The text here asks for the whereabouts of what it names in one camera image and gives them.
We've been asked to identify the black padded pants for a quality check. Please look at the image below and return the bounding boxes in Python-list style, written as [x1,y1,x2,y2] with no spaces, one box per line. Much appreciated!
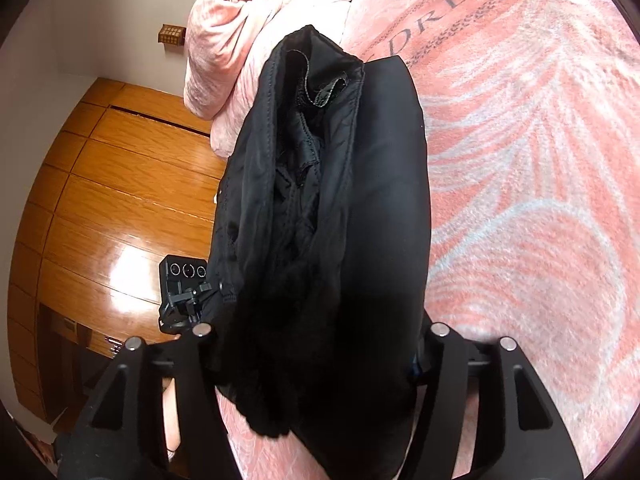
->
[206,26,431,479]

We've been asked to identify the wooden wardrobe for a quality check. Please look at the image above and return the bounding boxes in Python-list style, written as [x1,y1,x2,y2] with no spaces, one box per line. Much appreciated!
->
[6,78,224,422]

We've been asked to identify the pink Sweet Dream bedspread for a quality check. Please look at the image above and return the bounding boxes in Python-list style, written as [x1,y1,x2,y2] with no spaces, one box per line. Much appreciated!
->
[214,0,640,480]

